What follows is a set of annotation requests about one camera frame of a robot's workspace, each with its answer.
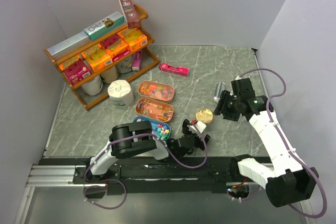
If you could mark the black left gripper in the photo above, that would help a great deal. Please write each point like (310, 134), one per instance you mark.
(186, 129)

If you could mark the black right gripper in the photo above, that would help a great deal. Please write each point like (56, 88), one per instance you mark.
(222, 107)

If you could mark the blue tin of star candies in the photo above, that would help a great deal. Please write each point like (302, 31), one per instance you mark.
(160, 129)

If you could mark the silver metal scoop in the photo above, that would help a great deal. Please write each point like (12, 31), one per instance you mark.
(220, 87)

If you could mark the gold jar lid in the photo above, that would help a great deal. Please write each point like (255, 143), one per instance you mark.
(204, 115)

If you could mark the pink tin of lollipops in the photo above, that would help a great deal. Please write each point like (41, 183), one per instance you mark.
(153, 109)

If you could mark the clear plastic jar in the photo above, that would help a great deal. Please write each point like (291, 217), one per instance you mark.
(208, 126)

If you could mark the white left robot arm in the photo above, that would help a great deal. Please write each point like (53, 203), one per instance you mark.
(132, 139)

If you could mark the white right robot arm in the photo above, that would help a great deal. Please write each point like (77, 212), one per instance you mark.
(287, 182)

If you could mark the pink tin of gummies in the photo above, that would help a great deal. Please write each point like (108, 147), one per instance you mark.
(156, 91)

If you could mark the pink box on table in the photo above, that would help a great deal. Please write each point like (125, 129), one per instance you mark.
(181, 71)

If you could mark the white toilet paper roll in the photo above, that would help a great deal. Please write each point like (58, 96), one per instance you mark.
(120, 92)

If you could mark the pink slim box upright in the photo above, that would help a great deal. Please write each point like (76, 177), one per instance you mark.
(136, 64)

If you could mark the printed paper roll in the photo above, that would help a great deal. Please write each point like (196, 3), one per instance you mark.
(125, 65)

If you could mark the beige paper roll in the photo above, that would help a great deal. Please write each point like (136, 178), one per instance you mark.
(109, 75)

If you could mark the white paper roll on shelf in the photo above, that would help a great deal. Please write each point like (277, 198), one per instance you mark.
(94, 86)

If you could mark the wooden three-tier shelf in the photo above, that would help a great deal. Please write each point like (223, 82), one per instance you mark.
(89, 101)

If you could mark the orange sponge box right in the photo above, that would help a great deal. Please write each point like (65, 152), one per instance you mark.
(134, 38)

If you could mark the red orange sponge box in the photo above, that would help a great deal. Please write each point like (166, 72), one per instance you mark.
(114, 45)

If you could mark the orange sponge box middle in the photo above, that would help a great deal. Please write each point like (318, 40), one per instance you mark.
(97, 57)

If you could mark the pink sponge box left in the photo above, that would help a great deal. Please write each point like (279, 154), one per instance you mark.
(75, 69)

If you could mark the red tall carton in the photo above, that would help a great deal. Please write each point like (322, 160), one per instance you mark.
(130, 14)

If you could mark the teal long box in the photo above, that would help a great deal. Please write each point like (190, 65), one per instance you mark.
(104, 26)

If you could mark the silver long box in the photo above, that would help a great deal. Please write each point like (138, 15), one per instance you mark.
(69, 45)

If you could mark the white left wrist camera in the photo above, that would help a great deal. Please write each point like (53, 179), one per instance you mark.
(199, 127)

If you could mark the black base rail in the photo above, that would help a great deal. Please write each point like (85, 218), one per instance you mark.
(146, 175)

